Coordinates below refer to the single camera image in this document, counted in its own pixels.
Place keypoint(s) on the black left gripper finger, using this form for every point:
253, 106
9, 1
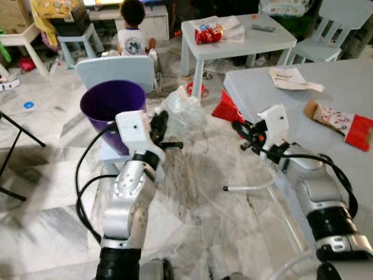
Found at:
161, 122
172, 144

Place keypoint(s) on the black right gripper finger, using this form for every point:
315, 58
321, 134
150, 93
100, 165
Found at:
243, 127
250, 147

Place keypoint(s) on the red wrapper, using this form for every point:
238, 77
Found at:
226, 109

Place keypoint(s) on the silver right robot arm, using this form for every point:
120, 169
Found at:
323, 198

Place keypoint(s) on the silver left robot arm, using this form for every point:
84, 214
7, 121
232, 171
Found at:
128, 210

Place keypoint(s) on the purple plastic rubbish bin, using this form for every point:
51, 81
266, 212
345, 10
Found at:
108, 102

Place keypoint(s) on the clear plastic bag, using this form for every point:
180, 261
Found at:
183, 111

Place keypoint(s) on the white rod black tip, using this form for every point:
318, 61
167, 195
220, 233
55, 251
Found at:
247, 187

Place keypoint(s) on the white crumpled paper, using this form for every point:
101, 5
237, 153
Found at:
291, 79

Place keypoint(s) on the light blue low chair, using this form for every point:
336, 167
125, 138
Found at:
113, 69

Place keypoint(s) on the red white cardboard box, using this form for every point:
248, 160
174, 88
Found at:
341, 123

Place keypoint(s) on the small light blue table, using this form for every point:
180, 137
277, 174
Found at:
256, 42

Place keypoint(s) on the child in white shirt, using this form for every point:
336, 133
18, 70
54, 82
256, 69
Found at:
133, 41

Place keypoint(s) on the red snack bag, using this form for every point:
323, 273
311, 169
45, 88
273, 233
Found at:
208, 35

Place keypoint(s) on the white printed paper bag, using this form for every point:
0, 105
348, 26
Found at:
233, 28

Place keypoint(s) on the grey remote control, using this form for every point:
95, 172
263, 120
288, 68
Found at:
264, 28

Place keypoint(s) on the white low drawer cabinet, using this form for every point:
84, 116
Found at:
157, 20

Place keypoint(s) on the light blue plastic stool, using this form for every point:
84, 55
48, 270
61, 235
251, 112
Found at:
78, 42

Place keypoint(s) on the light blue plastic chair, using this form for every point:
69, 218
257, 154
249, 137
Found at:
329, 35

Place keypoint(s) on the white printed plastic bag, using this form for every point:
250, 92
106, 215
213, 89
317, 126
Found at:
284, 7

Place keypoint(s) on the blue round disc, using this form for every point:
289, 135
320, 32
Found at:
28, 105

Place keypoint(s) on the black box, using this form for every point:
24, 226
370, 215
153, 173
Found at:
70, 24

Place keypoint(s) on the black metal stand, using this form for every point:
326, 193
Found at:
17, 133

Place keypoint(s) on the red floor toy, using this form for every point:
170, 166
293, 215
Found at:
26, 64

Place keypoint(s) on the yellow patterned cloth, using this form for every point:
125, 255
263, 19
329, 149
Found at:
49, 14

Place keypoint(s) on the white small table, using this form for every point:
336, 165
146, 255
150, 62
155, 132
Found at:
20, 39

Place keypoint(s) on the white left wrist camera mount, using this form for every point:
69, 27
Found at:
134, 134

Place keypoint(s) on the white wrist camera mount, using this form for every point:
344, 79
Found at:
275, 123
134, 134

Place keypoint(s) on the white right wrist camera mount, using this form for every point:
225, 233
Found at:
275, 123

